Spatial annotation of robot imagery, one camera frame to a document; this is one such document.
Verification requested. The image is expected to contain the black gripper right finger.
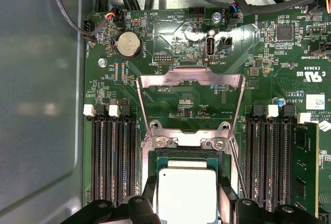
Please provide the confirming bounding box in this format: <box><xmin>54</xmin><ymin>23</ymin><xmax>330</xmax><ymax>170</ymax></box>
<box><xmin>218</xmin><ymin>182</ymin><xmax>324</xmax><ymax>224</ymax></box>

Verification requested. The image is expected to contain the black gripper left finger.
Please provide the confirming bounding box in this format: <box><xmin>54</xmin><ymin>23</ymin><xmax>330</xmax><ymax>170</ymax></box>
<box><xmin>61</xmin><ymin>174</ymin><xmax>162</xmax><ymax>224</ymax></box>

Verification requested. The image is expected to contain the metal locking lever wire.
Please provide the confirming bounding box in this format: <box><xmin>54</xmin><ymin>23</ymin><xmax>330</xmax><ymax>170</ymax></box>
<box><xmin>229</xmin><ymin>140</ymin><xmax>248</xmax><ymax>200</ymax></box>

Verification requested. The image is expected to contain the silver topped CPU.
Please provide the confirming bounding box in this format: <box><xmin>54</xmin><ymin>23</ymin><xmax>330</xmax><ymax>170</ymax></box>
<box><xmin>152</xmin><ymin>156</ymin><xmax>220</xmax><ymax>224</ymax></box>

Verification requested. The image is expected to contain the metal socket cover frame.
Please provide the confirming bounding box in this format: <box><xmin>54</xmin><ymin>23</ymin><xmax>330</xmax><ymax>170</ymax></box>
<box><xmin>136</xmin><ymin>66</ymin><xmax>246</xmax><ymax>149</ymax></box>

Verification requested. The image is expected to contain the CPU socket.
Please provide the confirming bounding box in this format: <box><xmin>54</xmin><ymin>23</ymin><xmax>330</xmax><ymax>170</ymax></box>
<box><xmin>139</xmin><ymin>127</ymin><xmax>241</xmax><ymax>224</ymax></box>

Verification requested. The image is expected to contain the installed RAM stick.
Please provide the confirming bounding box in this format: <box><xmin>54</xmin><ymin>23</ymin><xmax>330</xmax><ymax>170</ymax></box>
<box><xmin>291</xmin><ymin>121</ymin><xmax>321</xmax><ymax>219</ymax></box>

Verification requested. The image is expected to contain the white board sticker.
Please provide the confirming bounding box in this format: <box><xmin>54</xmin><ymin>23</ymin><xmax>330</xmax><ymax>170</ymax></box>
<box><xmin>306</xmin><ymin>94</ymin><xmax>326</xmax><ymax>111</ymax></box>

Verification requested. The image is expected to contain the open grey PC case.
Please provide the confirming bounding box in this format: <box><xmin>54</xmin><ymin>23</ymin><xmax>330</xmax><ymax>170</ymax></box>
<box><xmin>0</xmin><ymin>0</ymin><xmax>331</xmax><ymax>224</ymax></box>

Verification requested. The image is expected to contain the green motherboard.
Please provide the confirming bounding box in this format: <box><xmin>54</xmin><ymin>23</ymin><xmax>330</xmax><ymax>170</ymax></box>
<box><xmin>82</xmin><ymin>6</ymin><xmax>331</xmax><ymax>224</ymax></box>

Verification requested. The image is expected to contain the round coin battery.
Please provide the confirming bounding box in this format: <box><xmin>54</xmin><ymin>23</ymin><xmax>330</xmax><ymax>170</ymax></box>
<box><xmin>113</xmin><ymin>31</ymin><xmax>143</xmax><ymax>59</ymax></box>

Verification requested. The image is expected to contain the small black board connector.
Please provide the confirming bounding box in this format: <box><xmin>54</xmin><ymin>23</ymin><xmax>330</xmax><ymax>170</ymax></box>
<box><xmin>219</xmin><ymin>36</ymin><xmax>233</xmax><ymax>51</ymax></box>

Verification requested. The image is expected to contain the internal USB port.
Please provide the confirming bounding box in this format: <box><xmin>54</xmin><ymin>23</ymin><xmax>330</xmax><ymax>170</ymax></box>
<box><xmin>205</xmin><ymin>36</ymin><xmax>216</xmax><ymax>57</ymax></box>

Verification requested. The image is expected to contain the square black chip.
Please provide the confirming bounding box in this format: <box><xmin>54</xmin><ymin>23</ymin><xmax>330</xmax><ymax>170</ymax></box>
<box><xmin>276</xmin><ymin>24</ymin><xmax>294</xmax><ymax>41</ymax></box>

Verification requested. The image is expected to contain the black pin header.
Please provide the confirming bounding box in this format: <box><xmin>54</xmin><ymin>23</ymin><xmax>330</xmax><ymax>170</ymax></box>
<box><xmin>188</xmin><ymin>6</ymin><xmax>206</xmax><ymax>18</ymax></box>

